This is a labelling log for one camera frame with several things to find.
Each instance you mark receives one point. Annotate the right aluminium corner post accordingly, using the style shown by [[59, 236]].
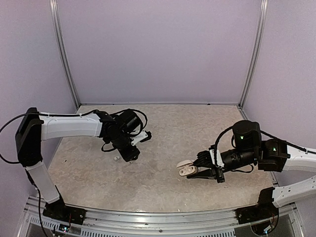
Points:
[[255, 52]]

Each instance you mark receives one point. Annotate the white earbud charging case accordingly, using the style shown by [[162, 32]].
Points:
[[186, 168]]

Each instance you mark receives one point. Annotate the left aluminium corner post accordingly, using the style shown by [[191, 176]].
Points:
[[62, 52]]

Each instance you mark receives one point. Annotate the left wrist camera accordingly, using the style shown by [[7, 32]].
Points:
[[142, 137]]

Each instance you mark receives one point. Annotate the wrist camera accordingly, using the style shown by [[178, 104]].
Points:
[[216, 160], [142, 137]]

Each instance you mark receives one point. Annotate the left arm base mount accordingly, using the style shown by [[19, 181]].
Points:
[[64, 213]]

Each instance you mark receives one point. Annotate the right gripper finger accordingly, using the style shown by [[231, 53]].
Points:
[[204, 162], [205, 174]]

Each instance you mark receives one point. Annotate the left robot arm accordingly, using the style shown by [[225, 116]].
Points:
[[123, 131]]

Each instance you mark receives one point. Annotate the curved aluminium front rail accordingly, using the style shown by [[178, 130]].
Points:
[[109, 223]]

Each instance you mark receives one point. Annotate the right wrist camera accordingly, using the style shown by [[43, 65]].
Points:
[[216, 160]]

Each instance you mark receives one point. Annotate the aluminium corner post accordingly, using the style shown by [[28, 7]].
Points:
[[255, 52], [62, 52]]

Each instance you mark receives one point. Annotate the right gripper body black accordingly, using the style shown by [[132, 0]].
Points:
[[218, 172]]

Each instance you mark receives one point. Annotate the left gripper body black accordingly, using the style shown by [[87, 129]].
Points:
[[119, 142]]

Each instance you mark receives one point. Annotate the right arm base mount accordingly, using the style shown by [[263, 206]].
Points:
[[263, 209]]

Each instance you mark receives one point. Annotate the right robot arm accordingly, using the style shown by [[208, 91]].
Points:
[[253, 147]]

